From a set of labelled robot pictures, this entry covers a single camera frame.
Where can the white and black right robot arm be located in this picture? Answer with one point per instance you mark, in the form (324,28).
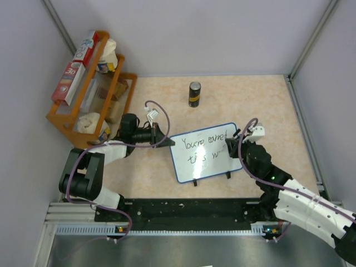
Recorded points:
(285,198)

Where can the white bag with cartoon label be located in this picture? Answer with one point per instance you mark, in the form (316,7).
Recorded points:
(108,60)

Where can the black capped whiteboard marker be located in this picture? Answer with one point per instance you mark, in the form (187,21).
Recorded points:
(232,142)

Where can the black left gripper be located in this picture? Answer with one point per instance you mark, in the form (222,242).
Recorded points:
(156,136)

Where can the white bag lower shelf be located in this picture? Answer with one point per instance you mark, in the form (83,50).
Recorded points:
(87,125)

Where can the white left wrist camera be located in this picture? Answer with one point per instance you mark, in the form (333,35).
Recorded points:
(151,115)

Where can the tan wrapped soap block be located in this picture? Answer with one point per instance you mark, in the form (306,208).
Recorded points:
(113,112)

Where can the black Schweppes can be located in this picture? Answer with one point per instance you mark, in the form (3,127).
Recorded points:
(194,94)

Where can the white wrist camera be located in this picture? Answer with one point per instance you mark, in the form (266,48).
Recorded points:
(254,133)
(151,115)

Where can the orange wooden shelf rack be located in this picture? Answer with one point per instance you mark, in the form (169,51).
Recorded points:
(65,118)

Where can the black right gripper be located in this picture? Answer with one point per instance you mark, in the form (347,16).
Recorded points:
(233,146)

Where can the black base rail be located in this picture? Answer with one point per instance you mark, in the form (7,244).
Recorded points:
(197,214)

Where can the blue framed whiteboard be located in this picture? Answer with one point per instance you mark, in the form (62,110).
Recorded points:
(203,153)

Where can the clear plastic sheet pack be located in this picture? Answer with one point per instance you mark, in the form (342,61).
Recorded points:
(96,89)

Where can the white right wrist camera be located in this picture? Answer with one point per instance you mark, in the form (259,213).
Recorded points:
(254,133)

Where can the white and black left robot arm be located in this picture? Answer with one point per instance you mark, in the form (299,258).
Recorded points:
(82,176)

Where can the red and white foil box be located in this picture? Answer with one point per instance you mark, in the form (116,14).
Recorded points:
(68,83)

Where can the brown wrapped soap block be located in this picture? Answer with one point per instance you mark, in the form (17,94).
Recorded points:
(121,87)

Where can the grey slotted cable duct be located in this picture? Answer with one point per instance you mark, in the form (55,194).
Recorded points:
(116,231)

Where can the red and white wrap box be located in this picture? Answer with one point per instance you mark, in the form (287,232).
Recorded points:
(86,48)

